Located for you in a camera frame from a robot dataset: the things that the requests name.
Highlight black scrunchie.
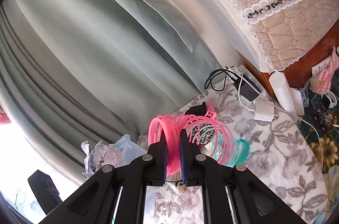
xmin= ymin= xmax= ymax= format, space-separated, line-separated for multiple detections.
xmin=185 ymin=102 xmax=207 ymax=116

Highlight pink hair clip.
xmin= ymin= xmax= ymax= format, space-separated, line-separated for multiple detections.
xmin=204 ymin=99 xmax=217 ymax=119

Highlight grey green curtain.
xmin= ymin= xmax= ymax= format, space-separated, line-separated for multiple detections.
xmin=1 ymin=0 xmax=240 ymax=185

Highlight white cable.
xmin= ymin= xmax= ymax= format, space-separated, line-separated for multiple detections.
xmin=225 ymin=64 xmax=325 ymax=174

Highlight clear plastic storage bin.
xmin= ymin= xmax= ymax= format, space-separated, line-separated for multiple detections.
xmin=114 ymin=134 xmax=147 ymax=164

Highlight white paper roll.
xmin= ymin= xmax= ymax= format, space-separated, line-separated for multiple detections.
xmin=269 ymin=72 xmax=304 ymax=115

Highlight white smart watch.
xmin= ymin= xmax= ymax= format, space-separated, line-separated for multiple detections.
xmin=321 ymin=91 xmax=337 ymax=109

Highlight pink knitted item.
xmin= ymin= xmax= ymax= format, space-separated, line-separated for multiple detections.
xmin=317 ymin=47 xmax=339 ymax=94

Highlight black power adapter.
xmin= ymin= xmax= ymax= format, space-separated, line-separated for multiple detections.
xmin=233 ymin=75 xmax=261 ymax=102

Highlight white charger plug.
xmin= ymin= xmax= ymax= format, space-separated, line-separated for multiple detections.
xmin=248 ymin=99 xmax=275 ymax=122

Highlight pink plastic spring coil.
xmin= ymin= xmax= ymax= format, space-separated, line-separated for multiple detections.
xmin=147 ymin=113 xmax=235 ymax=177

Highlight wooden bed frame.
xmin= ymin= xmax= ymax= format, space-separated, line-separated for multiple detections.
xmin=238 ymin=21 xmax=339 ymax=98

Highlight teal plastic spring rings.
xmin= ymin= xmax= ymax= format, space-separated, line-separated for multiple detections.
xmin=211 ymin=134 xmax=251 ymax=168

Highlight leopard print scrunchie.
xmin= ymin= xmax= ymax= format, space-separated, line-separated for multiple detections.
xmin=191 ymin=124 xmax=215 ymax=145

